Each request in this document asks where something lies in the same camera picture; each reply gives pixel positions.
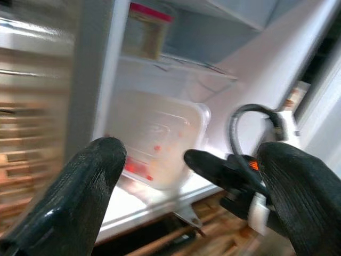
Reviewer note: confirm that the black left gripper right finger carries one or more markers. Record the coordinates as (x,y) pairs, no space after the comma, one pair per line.
(301,200)

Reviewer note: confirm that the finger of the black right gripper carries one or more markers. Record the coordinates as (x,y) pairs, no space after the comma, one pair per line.
(207,166)

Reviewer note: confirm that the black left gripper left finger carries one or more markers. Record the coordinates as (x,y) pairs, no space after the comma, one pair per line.
(66,200)

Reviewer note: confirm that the grey fridge door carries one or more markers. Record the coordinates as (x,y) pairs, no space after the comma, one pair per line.
(266,66)

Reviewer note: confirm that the clear fridge shelf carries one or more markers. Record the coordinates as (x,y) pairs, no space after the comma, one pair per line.
(181,68)

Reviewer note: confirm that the grey fridge body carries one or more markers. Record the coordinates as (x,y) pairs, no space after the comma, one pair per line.
(186,48)

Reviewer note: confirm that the wooden slatted rack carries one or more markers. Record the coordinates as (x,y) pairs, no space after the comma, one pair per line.
(32,160)

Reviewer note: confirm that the clear plastic food container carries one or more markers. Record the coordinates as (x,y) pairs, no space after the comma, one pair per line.
(160,128)

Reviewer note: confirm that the jar with red lid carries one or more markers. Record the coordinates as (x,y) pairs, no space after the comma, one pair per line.
(146,34)

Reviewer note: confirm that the beige kitchen cabinet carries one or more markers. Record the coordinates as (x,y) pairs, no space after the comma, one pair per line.
(32,53)

